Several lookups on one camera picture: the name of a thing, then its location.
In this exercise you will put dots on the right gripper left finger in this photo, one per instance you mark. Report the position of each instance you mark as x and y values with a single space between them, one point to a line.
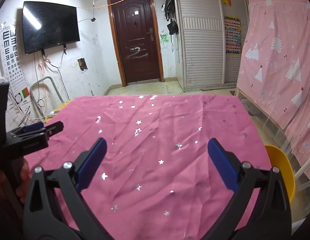
43 217

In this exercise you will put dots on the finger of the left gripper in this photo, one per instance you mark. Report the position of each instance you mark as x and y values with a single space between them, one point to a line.
54 128
33 127

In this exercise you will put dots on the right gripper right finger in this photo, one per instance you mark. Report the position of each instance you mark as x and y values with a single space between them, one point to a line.
259 207

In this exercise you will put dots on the person's left hand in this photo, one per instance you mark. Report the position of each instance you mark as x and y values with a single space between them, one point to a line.
25 177

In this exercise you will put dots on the eye chart poster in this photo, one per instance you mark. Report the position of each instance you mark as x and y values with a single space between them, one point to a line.
11 63

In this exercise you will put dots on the pink star tablecloth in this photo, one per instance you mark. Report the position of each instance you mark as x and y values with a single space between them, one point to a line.
157 180

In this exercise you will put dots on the dark brown wooden door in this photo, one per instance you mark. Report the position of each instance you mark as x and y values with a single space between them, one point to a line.
134 29

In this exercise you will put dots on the pink tree-print bed curtain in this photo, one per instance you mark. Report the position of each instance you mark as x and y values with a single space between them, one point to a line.
275 69

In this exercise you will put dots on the black hanging bag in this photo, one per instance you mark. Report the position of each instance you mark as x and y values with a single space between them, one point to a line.
170 15

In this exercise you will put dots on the white louvered wardrobe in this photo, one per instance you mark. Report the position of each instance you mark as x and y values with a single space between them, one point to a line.
201 59

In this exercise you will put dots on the white metal rail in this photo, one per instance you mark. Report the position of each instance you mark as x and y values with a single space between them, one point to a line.
301 172

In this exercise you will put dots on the black wall television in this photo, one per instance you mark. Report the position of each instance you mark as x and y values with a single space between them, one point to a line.
47 25

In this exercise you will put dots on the wooden bed frame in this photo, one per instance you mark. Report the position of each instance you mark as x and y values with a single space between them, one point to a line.
264 120

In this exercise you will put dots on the colourful wall poster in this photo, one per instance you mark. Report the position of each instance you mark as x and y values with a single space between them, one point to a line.
233 35

